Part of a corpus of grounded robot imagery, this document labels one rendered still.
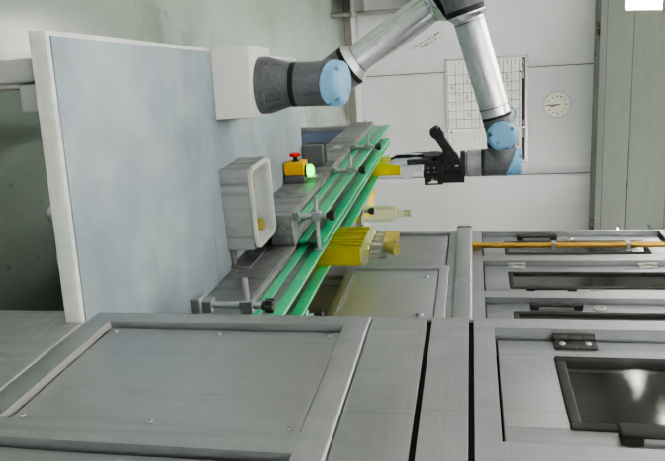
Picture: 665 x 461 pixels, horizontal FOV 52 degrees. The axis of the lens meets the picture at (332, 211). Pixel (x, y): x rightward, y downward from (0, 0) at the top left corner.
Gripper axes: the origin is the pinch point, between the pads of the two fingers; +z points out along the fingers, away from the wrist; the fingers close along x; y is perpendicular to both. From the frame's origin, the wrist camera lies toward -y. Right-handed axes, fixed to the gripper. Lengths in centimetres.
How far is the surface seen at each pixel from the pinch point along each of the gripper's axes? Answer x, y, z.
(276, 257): -17.4, 23.5, 32.5
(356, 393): -114, 6, -7
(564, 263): 37, 47, -52
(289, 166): 33, 9, 41
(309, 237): 0.3, 23.8, 27.2
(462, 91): 590, 54, -11
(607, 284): 21, 47, -63
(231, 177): -26.1, -2.2, 39.8
